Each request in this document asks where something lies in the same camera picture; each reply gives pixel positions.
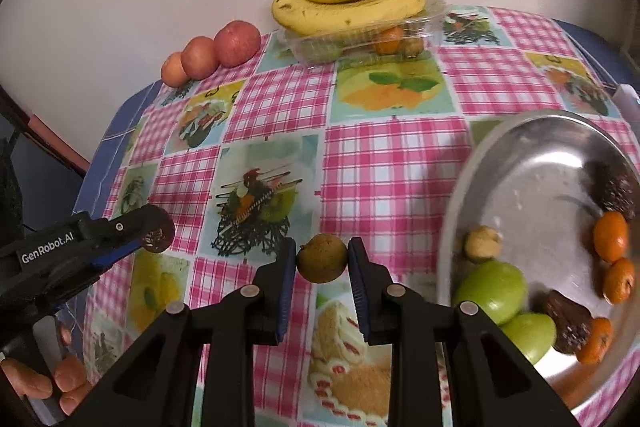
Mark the orange tangerine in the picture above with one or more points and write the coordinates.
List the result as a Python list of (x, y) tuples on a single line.
[(610, 236), (618, 282), (594, 349)]

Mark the checkered fruit-print tablecloth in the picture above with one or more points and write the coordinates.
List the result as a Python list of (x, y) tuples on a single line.
[(366, 146)]

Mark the dark wrinkled fruit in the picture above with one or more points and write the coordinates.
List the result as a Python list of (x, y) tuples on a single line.
[(573, 322)]

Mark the white power strip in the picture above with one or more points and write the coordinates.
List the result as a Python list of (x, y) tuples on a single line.
[(627, 101)]

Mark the person's left hand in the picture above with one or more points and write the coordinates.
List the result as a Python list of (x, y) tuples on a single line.
[(69, 376)]

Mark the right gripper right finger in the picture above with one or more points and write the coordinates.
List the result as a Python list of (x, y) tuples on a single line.
[(490, 382)]

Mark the green apple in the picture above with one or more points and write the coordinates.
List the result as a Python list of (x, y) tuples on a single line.
[(533, 333), (497, 287)]

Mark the large dark brown avocado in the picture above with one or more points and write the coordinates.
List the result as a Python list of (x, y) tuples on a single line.
[(612, 188)]

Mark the lower yellow banana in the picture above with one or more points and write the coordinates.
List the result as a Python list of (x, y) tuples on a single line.
[(309, 18)]

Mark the left pale red apple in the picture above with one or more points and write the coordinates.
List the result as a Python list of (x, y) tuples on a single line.
[(172, 72)]

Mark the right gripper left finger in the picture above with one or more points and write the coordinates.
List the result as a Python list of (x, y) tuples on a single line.
[(197, 361)]

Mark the middle red apple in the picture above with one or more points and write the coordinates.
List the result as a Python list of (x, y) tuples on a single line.
[(199, 59)]

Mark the orange tangerine bottom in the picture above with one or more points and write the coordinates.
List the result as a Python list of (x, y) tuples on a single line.
[(594, 349)]

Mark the right red apple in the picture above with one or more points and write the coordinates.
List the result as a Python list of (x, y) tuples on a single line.
[(237, 43)]

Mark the orange tangerine top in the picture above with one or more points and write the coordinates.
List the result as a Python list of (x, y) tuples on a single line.
[(610, 236)]

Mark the large steel plate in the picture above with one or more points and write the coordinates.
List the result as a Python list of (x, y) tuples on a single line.
[(532, 178)]

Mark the small yellow-green fruit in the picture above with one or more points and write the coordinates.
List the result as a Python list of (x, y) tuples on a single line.
[(483, 244)]

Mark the round dark brown fruit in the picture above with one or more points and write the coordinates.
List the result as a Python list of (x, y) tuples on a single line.
[(158, 241)]

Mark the small olive kiwi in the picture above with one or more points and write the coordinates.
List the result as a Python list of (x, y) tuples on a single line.
[(322, 259)]

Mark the clear plastic fruit tray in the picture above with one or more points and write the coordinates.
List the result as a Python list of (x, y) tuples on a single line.
[(404, 38)]

